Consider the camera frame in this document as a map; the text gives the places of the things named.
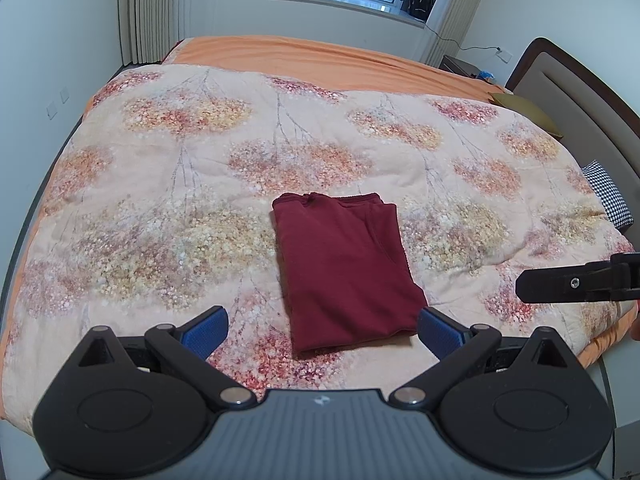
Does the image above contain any dark red long-sleeved shirt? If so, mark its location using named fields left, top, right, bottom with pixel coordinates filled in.
left=271, top=191, right=430, bottom=361

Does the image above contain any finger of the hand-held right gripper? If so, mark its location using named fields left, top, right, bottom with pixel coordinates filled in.
left=515, top=252, right=640, bottom=304

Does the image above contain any houndstooth pillow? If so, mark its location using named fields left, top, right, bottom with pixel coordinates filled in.
left=580, top=160, right=636, bottom=233

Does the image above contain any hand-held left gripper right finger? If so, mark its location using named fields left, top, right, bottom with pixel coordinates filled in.
left=390, top=306, right=587, bottom=409

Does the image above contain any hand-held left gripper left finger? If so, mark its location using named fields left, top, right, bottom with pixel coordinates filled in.
left=59, top=305, right=258, bottom=409

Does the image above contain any brown nightstand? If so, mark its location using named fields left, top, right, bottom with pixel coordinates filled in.
left=440, top=55, right=483, bottom=79

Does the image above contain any beige pleated curtain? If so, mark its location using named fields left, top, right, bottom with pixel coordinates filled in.
left=117, top=0, right=193, bottom=67
left=425, top=0, right=497, bottom=68

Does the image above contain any olive green pillow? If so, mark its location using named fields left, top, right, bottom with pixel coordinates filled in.
left=492, top=92, right=564, bottom=141

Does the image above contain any black backpack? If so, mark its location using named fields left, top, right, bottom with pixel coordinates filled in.
left=400, top=0, right=435, bottom=22

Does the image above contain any padded bed headboard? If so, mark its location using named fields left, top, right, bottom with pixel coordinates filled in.
left=505, top=37, right=640, bottom=201

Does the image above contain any orange bed sheet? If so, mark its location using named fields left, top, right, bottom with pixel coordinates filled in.
left=162, top=35, right=507, bottom=107

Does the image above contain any floral quilt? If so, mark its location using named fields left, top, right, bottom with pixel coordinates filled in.
left=0, top=62, right=638, bottom=423

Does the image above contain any black charging cable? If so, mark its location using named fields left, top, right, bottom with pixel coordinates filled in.
left=425, top=22, right=501, bottom=54

